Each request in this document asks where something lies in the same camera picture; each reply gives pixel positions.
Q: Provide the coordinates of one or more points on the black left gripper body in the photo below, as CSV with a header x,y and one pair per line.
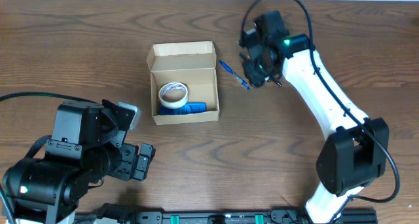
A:
x,y
126,167

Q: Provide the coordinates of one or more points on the blue plastic case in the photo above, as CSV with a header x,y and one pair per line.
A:
x,y
188,108

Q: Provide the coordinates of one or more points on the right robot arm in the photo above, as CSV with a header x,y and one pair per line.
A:
x,y
352,156

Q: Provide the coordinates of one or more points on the white masking tape roll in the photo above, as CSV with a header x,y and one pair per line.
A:
x,y
173,95

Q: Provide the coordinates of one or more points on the cardboard box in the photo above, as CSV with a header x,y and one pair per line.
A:
x,y
193,64

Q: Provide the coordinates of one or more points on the blue ballpoint pen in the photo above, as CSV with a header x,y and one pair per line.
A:
x,y
235,75

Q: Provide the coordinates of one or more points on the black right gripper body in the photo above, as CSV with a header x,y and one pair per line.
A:
x,y
255,69

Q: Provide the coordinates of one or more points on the green right clamp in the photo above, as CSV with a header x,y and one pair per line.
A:
x,y
259,219

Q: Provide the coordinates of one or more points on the black and white marker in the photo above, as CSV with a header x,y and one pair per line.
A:
x,y
277,82

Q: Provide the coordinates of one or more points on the green left clamp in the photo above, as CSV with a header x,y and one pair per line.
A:
x,y
174,219

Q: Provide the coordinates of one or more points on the green clamp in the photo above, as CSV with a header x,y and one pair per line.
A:
x,y
259,219
174,219

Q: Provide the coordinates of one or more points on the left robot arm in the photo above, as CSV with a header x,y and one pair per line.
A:
x,y
87,144

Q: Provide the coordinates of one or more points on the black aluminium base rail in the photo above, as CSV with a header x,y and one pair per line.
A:
x,y
270,217

